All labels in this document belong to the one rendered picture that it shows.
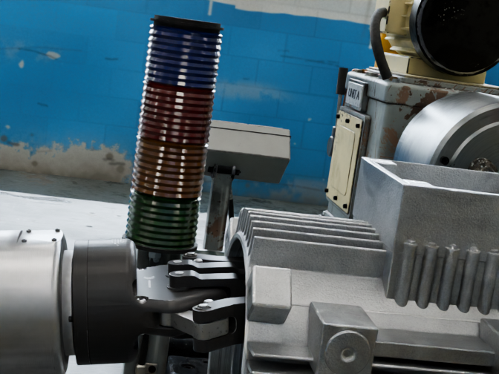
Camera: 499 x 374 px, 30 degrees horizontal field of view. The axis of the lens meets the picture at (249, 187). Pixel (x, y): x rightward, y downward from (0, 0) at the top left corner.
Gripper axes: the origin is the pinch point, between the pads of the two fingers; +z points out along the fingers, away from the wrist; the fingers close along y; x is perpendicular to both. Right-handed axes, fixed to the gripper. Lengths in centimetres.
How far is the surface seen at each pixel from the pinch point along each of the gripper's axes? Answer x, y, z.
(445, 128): 0, 76, 29
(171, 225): -0.2, 18.8, -13.6
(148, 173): -4.4, 19.3, -15.3
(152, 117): -8.9, 19.4, -14.9
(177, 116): -9.0, 18.8, -13.0
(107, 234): 24, 117, -22
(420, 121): 0, 87, 28
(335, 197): 17, 112, 20
